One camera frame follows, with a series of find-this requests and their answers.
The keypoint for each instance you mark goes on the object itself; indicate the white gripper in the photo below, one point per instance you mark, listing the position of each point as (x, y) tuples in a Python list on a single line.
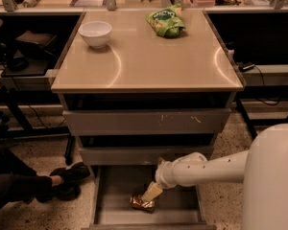
[(162, 175)]

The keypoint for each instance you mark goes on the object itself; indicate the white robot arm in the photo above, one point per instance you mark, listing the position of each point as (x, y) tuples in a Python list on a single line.
[(262, 169)]

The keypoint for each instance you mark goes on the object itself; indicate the grey open bottom drawer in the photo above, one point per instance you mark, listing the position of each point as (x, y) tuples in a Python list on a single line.
[(175, 209)]

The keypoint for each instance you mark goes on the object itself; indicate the grey middle drawer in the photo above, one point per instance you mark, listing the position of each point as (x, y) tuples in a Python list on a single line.
[(138, 155)]

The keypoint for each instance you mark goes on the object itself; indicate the grey top drawer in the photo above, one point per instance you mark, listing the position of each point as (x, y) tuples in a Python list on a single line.
[(146, 122)]

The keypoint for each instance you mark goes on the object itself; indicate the grey drawer cabinet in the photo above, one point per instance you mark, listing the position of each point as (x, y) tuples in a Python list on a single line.
[(139, 70)]

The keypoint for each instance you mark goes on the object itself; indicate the black shoe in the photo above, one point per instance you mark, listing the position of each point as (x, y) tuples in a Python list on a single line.
[(70, 189)]

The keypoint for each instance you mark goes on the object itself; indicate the black table leg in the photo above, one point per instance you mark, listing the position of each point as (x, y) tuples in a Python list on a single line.
[(241, 109)]

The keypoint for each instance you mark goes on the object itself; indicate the person's legs in black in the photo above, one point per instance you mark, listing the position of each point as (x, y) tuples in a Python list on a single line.
[(19, 182)]

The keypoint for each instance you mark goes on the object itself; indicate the black power adapter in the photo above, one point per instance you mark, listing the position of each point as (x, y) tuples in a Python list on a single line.
[(245, 67)]

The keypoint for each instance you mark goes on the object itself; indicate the white ceramic bowl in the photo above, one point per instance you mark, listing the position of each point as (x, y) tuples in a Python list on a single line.
[(95, 34)]

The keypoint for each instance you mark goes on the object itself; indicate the green chip bag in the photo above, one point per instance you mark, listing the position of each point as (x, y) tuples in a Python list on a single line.
[(167, 22)]

